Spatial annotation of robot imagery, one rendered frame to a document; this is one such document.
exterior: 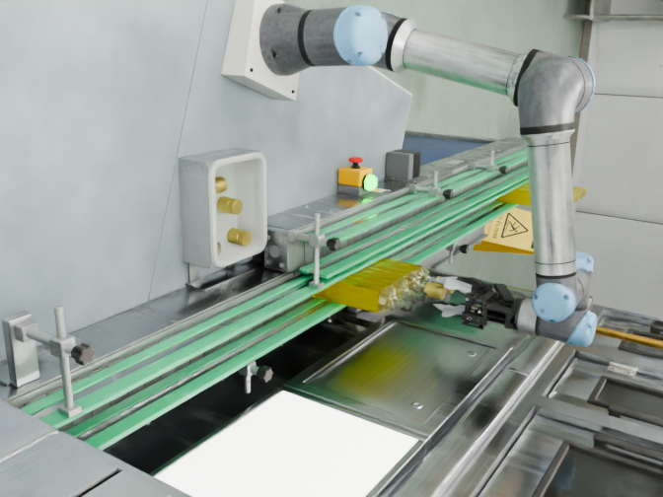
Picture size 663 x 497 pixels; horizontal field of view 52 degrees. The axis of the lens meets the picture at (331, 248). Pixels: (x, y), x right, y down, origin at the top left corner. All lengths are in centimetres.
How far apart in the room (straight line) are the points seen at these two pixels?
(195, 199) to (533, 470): 82
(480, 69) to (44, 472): 111
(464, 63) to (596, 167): 598
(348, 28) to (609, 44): 600
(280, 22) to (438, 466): 92
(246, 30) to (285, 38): 8
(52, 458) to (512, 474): 88
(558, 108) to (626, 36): 600
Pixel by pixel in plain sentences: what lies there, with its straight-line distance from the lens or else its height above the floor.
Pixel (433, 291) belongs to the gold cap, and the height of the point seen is 114.
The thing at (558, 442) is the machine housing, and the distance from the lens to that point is 144.
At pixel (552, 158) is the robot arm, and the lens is 129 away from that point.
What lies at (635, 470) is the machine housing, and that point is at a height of 165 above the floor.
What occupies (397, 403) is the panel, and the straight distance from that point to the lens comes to 141.
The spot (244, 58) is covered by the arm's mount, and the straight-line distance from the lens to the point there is 146.
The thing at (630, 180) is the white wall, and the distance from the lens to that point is 735.
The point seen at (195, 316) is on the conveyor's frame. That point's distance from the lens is 134.
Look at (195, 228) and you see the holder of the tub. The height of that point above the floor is 79.
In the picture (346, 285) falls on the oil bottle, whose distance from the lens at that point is 157.
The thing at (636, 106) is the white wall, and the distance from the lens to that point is 727.
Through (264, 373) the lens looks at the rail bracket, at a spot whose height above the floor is 101.
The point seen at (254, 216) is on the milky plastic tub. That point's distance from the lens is 152.
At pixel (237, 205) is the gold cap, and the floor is 81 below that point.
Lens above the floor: 175
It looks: 31 degrees down
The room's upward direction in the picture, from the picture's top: 102 degrees clockwise
